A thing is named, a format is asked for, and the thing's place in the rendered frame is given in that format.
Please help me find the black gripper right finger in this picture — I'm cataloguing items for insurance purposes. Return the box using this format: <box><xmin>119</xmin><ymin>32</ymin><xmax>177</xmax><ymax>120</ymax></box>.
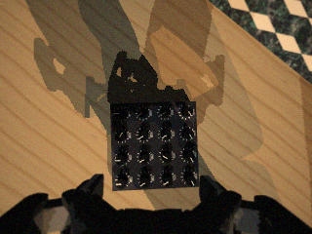
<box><xmin>175</xmin><ymin>175</ymin><xmax>312</xmax><ymax>234</ymax></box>

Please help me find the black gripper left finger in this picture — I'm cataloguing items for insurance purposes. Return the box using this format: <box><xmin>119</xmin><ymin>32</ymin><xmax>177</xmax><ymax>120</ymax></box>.
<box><xmin>0</xmin><ymin>174</ymin><xmax>137</xmax><ymax>234</ymax></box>

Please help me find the black knob box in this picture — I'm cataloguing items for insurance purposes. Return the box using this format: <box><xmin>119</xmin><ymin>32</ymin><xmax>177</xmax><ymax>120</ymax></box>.
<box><xmin>110</xmin><ymin>101</ymin><xmax>199</xmax><ymax>191</ymax></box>

